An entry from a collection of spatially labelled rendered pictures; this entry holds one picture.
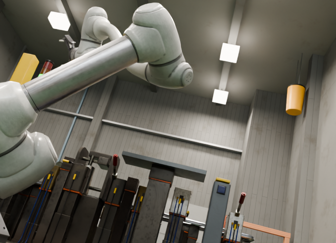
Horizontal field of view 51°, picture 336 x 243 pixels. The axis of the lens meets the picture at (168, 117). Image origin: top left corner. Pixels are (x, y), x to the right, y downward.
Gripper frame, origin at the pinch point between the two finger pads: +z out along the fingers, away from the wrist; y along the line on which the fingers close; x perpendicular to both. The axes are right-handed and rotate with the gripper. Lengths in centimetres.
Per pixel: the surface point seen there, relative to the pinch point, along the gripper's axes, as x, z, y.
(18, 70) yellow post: -2, 89, 19
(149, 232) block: -5, -90, 64
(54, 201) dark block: -27, -48, 61
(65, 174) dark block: -20, -44, 52
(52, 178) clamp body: -25, -40, 54
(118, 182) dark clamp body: -2, -61, 54
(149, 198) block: 0, -83, 54
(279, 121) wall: 809, 414, 272
